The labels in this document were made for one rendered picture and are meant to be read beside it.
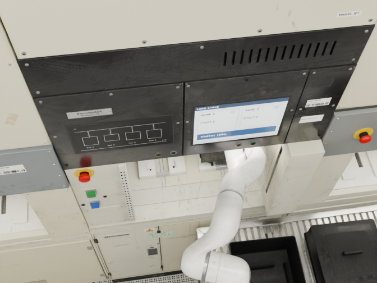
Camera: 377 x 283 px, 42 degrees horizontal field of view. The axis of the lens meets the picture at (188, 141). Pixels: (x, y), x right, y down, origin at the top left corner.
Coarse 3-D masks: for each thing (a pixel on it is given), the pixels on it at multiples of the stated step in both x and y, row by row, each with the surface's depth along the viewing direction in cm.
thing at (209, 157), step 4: (212, 152) 209; (216, 152) 210; (220, 152) 210; (200, 156) 212; (204, 156) 211; (208, 156) 212; (212, 156) 212; (216, 156) 213; (220, 156) 213; (224, 156) 214; (204, 160) 214; (208, 160) 215; (212, 160) 215; (216, 160) 216; (220, 160) 216; (224, 160) 217; (212, 164) 219
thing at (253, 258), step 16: (256, 240) 201; (272, 240) 203; (288, 240) 206; (240, 256) 214; (256, 256) 214; (272, 256) 214; (288, 256) 214; (256, 272) 210; (272, 272) 210; (288, 272) 211
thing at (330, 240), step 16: (320, 224) 213; (336, 224) 212; (352, 224) 213; (368, 224) 213; (320, 240) 208; (336, 240) 209; (352, 240) 209; (368, 240) 209; (320, 256) 205; (336, 256) 205; (352, 256) 205; (368, 256) 205; (320, 272) 204; (336, 272) 202; (352, 272) 202; (368, 272) 202
